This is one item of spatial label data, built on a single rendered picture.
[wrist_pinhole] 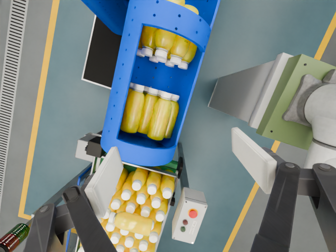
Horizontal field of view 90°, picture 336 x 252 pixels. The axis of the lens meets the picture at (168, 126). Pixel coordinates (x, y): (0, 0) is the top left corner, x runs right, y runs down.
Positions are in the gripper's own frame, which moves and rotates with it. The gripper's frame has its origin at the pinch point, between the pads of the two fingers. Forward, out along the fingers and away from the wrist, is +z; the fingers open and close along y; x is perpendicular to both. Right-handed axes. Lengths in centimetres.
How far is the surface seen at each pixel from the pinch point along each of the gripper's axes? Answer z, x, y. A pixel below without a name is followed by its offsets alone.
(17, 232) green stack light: 30, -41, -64
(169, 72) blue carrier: 61, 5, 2
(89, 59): 148, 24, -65
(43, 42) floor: 168, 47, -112
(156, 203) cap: 41, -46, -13
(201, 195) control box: 44, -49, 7
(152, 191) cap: 42, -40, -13
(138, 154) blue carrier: 29.9, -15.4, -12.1
